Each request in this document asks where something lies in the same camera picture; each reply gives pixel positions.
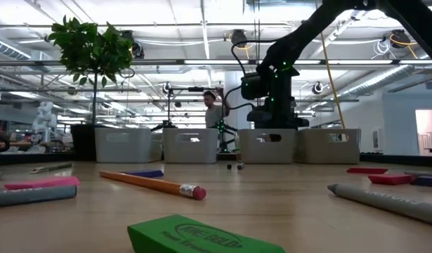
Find pink eraser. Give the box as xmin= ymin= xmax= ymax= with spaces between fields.
xmin=4 ymin=176 xmax=81 ymax=191

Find blue eraser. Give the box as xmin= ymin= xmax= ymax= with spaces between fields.
xmin=121 ymin=169 xmax=165 ymax=179
xmin=411 ymin=175 xmax=432 ymax=188

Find white humanoid robot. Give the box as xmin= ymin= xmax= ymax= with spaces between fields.
xmin=31 ymin=100 xmax=59 ymax=144

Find green eraser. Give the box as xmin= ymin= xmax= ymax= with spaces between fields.
xmin=126 ymin=214 xmax=287 ymax=253

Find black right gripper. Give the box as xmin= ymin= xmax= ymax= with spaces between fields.
xmin=247 ymin=68 xmax=310 ymax=143

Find black aluminium rig frame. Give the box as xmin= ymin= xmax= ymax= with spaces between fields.
xmin=0 ymin=151 xmax=432 ymax=167

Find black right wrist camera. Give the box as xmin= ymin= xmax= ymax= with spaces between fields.
xmin=240 ymin=72 xmax=270 ymax=101

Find person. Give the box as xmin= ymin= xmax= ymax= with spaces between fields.
xmin=202 ymin=90 xmax=231 ymax=129

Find grey marker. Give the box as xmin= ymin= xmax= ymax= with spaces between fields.
xmin=0 ymin=184 xmax=78 ymax=209

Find potted green plant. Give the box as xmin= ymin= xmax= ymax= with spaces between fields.
xmin=48 ymin=15 xmax=135 ymax=162

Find light grey plastic bin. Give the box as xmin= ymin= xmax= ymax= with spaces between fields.
xmin=238 ymin=128 xmax=296 ymax=164
xmin=162 ymin=127 xmax=220 ymax=164
xmin=94 ymin=126 xmax=164 ymax=164
xmin=294 ymin=128 xmax=362 ymax=165

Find white wall dispenser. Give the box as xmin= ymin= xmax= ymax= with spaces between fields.
xmin=371 ymin=127 xmax=384 ymax=153

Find orange pencil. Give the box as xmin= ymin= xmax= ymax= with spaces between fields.
xmin=98 ymin=169 xmax=207 ymax=202

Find black metal stand frame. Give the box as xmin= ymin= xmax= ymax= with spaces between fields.
xmin=150 ymin=86 xmax=240 ymax=154

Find red eraser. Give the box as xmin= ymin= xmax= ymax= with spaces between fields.
xmin=346 ymin=167 xmax=389 ymax=175
xmin=367 ymin=173 xmax=416 ymax=186

